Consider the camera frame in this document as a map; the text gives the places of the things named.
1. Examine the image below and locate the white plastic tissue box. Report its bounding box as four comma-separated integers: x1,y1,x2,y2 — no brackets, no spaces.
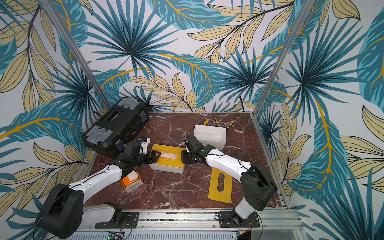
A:
150,145,186,174

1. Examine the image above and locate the yellow wooden box lid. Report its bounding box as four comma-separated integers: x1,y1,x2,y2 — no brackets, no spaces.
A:
150,145,186,169

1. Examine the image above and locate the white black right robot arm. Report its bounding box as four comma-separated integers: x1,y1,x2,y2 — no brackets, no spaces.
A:
181,135,278,227

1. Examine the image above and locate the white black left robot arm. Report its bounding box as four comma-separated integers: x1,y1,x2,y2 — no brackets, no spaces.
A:
35,142,161,239

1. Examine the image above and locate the black plastic toolbox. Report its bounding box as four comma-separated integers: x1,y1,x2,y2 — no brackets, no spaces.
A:
82,97,149,159

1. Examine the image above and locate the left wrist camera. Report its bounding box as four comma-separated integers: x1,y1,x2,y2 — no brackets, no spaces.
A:
137,137,150,154

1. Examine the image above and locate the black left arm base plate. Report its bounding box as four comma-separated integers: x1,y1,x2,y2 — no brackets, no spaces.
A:
95,212,139,229

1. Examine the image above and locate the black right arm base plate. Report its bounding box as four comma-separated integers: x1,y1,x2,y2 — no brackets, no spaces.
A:
214,211,261,229

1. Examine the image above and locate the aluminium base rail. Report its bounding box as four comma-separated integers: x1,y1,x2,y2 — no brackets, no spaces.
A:
74,208,304,233

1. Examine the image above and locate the right aluminium corner post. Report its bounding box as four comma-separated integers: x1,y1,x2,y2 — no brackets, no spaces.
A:
253,0,315,119

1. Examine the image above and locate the aluminium corner post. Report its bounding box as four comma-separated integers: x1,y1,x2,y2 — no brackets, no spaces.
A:
253,0,315,119
40,0,111,110

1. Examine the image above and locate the left aluminium corner post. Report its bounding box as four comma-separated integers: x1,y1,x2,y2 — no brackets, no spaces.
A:
40,0,111,110

